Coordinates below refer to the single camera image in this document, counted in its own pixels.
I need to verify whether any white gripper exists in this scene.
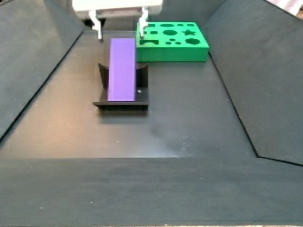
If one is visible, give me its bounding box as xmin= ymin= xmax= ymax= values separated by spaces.
xmin=71 ymin=0 xmax=163 ymax=41

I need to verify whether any black curved fixture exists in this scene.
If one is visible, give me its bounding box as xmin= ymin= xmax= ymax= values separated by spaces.
xmin=92 ymin=63 xmax=149 ymax=110

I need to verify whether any purple arch block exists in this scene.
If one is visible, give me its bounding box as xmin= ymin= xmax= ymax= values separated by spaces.
xmin=108 ymin=38 xmax=136 ymax=102

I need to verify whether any green shape sorter block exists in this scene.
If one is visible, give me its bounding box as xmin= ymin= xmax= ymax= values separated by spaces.
xmin=136 ymin=21 xmax=210 ymax=62

